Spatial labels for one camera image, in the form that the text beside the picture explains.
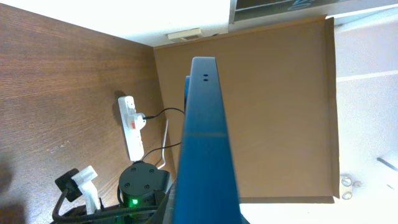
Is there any white USB charger adapter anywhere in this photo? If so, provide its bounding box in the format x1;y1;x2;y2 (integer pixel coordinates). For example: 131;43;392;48
126;113;146;131

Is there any brown cardboard board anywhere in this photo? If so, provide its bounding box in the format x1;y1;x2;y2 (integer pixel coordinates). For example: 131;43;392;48
154;17;340;203

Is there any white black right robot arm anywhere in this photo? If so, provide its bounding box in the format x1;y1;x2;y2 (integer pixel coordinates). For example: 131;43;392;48
118;161;172;224

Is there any white wall vent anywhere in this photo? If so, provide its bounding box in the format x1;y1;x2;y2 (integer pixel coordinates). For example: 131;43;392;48
167;28;203;42

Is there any blue Galaxy smartphone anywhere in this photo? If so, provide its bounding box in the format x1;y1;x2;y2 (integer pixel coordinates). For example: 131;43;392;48
172;57;246;224

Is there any black charging cable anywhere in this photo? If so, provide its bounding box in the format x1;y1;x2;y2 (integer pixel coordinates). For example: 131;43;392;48
141;107;186;162

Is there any white power strip cord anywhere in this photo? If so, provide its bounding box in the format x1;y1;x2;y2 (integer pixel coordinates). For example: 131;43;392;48
157;118;170;170

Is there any white power strip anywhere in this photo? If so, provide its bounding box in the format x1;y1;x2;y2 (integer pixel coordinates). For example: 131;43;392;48
118;96;144;162

